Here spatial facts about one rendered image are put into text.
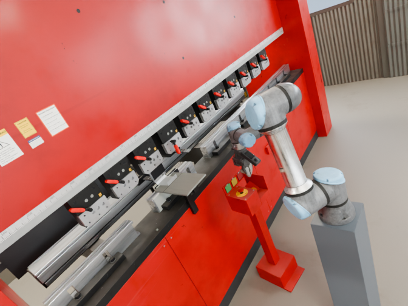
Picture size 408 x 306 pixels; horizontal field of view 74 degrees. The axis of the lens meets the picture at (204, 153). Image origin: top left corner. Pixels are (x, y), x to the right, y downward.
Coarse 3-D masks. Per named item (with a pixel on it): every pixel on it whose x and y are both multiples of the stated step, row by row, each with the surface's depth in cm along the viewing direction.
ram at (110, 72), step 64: (0, 0) 101; (64, 0) 118; (128, 0) 143; (192, 0) 180; (256, 0) 243; (0, 64) 101; (64, 64) 118; (128, 64) 142; (192, 64) 180; (0, 128) 101; (128, 128) 142; (0, 192) 100
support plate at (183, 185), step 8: (184, 176) 158; (192, 176) 154; (200, 176) 151; (176, 184) 154; (184, 184) 150; (192, 184) 147; (160, 192) 154; (168, 192) 149; (176, 192) 146; (184, 192) 143
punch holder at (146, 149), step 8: (144, 144) 150; (152, 144) 154; (136, 152) 146; (144, 152) 150; (152, 152) 154; (136, 160) 147; (144, 160) 149; (152, 160) 153; (160, 160) 157; (136, 168) 153; (144, 168) 149; (152, 168) 153
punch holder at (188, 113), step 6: (186, 108) 175; (192, 108) 179; (180, 114) 170; (186, 114) 174; (192, 114) 179; (174, 120) 173; (192, 120) 178; (198, 120) 182; (180, 126) 173; (186, 126) 174; (192, 126) 178; (198, 126) 182; (180, 132) 177; (186, 132) 174; (192, 132) 178
